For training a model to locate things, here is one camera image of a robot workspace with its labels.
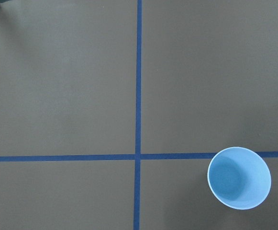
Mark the light blue cup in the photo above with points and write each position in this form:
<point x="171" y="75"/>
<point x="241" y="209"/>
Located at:
<point x="239" y="178"/>

